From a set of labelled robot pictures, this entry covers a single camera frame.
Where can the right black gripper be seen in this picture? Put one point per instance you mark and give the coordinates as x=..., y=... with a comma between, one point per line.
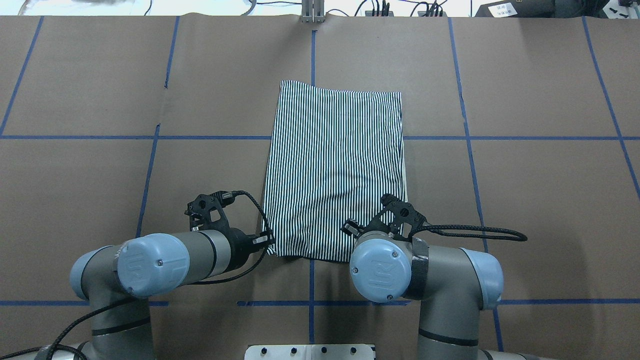
x=353, y=229

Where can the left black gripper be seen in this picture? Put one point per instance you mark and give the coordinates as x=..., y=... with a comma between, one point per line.
x=241, y=246

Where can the striped polo shirt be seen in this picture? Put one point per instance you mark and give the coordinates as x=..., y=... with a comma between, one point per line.
x=333, y=154

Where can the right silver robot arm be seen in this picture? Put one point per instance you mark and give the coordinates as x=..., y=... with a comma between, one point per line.
x=453, y=286

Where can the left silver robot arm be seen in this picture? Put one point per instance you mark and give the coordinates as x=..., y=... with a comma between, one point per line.
x=118, y=281

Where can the black desktop box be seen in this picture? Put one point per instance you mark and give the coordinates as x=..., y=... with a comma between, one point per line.
x=517, y=9

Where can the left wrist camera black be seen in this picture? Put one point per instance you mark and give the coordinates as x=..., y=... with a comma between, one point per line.
x=206, y=211

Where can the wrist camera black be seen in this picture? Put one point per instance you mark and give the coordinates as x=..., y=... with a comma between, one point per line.
x=206, y=211
x=394, y=214

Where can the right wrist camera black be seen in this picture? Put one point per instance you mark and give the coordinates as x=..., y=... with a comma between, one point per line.
x=394, y=214

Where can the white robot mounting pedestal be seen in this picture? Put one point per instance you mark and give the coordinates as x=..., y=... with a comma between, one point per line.
x=348, y=351

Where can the aluminium frame post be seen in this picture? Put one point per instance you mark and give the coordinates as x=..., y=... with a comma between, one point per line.
x=313, y=11

